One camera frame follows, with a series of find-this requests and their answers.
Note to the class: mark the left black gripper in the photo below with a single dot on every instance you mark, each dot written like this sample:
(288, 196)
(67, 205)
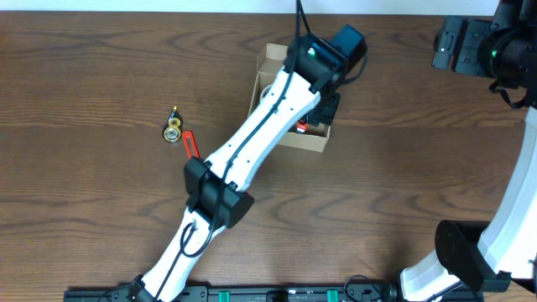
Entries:
(325, 107)

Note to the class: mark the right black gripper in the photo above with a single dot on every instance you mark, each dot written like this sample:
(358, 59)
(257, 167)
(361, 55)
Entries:
(455, 46)

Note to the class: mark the black gold correction tape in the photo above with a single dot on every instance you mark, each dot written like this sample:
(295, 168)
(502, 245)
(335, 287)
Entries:
(173, 128)

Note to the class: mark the white tape roll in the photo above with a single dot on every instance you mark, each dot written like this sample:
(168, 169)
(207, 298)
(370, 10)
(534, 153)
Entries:
(264, 93)

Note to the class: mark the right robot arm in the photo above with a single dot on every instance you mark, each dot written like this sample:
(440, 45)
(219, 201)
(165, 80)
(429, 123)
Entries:
(464, 157)

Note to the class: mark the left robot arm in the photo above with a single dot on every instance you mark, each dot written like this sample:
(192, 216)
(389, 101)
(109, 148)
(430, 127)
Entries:
(312, 71)

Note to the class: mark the open cardboard box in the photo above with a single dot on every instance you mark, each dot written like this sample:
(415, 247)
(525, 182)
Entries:
(269, 62)

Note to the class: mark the orange utility knife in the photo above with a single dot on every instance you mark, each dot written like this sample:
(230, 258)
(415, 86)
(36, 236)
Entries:
(190, 144)

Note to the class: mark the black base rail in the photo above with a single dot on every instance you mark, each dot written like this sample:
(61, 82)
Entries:
(357, 288)

